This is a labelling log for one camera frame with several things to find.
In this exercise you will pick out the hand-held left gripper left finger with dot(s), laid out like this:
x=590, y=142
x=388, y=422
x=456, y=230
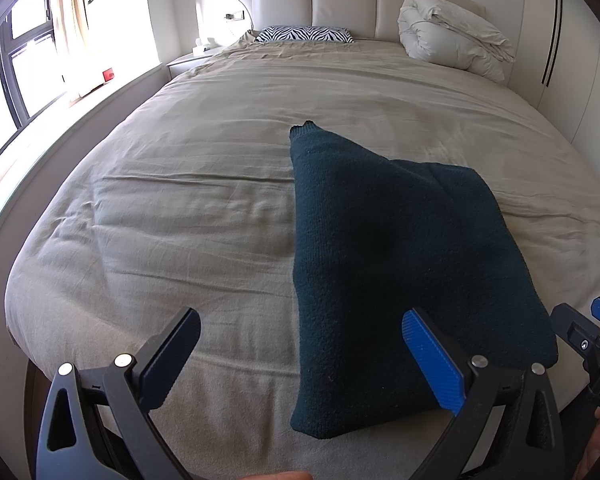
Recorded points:
x=172, y=355

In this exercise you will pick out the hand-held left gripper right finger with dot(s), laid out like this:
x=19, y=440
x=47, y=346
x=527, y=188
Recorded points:
x=430, y=355

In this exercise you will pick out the dark teal knit sweater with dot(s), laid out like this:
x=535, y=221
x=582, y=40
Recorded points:
x=380, y=260

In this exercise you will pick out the person's right hand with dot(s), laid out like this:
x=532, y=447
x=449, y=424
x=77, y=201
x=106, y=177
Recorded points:
x=597, y=442

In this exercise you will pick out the person's left hand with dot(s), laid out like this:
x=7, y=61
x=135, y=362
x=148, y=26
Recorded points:
x=280, y=476

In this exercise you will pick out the bed with beige sheet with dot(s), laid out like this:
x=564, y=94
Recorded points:
x=180, y=185

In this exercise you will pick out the white wardrobe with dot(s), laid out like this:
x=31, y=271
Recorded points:
x=580, y=85

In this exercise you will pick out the white window ledge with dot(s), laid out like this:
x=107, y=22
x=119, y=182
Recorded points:
x=55, y=135

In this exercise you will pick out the small red box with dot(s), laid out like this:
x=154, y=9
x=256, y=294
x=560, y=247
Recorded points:
x=108, y=74

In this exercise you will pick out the white nightstand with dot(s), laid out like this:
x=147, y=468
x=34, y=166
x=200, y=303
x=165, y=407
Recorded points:
x=190, y=60

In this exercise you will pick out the black framed window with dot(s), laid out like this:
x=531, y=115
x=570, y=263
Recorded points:
x=30, y=80

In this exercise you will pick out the tissue box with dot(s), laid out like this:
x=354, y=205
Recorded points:
x=203, y=46

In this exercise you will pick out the rolled white duvet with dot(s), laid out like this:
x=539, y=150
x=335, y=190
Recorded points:
x=445, y=35

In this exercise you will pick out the zebra print pillow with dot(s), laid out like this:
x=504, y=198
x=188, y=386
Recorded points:
x=305, y=35

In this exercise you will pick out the beige curtain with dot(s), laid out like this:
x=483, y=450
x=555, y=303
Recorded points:
x=70, y=20

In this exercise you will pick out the cream padded headboard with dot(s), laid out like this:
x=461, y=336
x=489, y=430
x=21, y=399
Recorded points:
x=345, y=0

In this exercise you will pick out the wall switch panel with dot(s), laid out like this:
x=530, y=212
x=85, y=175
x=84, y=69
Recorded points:
x=235, y=15

